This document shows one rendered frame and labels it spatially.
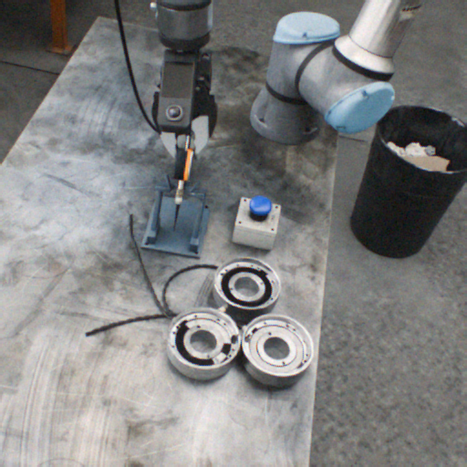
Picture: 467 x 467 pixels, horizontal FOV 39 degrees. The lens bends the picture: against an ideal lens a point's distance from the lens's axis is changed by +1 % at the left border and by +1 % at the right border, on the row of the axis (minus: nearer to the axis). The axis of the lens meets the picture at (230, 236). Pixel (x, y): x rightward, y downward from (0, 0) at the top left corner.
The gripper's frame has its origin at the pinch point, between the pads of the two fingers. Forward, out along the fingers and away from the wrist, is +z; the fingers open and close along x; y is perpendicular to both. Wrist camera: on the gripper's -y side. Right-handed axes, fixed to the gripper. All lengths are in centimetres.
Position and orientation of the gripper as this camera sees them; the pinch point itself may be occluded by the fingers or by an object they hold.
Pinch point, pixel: (185, 154)
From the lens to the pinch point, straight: 102.7
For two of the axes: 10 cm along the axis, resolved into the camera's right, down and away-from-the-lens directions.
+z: -0.3, 6.9, 7.2
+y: 0.5, -7.2, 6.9
